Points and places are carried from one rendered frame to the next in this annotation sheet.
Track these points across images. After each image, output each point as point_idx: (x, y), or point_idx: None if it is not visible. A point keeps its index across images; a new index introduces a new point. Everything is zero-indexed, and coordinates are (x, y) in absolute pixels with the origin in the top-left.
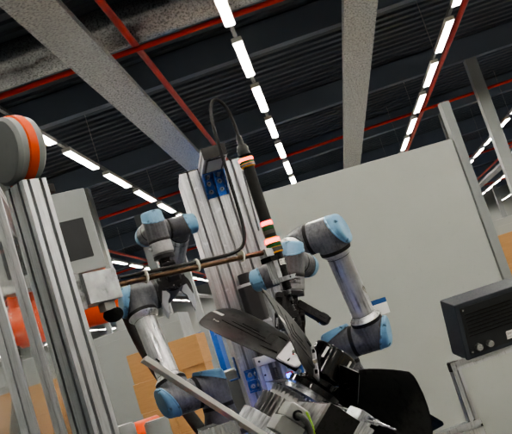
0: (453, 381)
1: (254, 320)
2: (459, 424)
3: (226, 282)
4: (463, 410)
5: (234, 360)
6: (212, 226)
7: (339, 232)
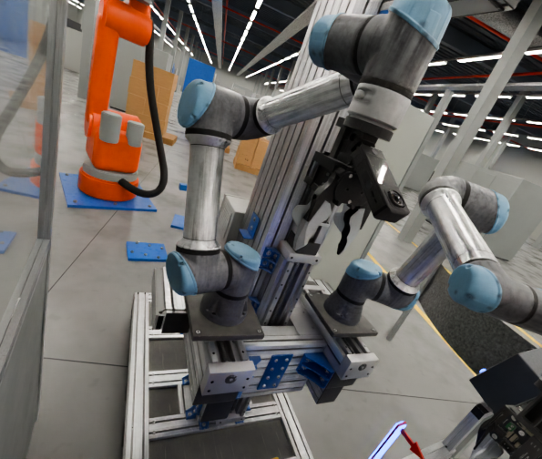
0: (465, 417)
1: None
2: (438, 448)
3: (311, 157)
4: (449, 437)
5: (259, 222)
6: None
7: (501, 225)
